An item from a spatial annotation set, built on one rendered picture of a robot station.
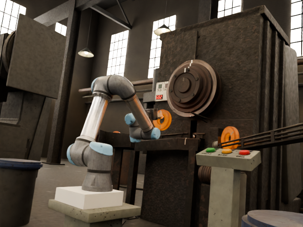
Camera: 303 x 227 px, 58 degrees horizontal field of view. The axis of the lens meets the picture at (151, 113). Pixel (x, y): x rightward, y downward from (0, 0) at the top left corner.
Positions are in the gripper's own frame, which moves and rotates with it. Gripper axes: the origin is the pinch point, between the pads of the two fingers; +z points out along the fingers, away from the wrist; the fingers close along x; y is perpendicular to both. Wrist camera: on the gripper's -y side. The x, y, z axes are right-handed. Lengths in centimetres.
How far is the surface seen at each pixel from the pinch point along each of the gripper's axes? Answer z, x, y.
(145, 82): 599, 548, 84
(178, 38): 56, 19, 69
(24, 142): -2, 229, -27
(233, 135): -3, -57, -12
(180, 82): 19.5, -4.9, 25.7
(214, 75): 30, -29, 28
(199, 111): 22.7, -18.5, 1.6
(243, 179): -42, -78, -25
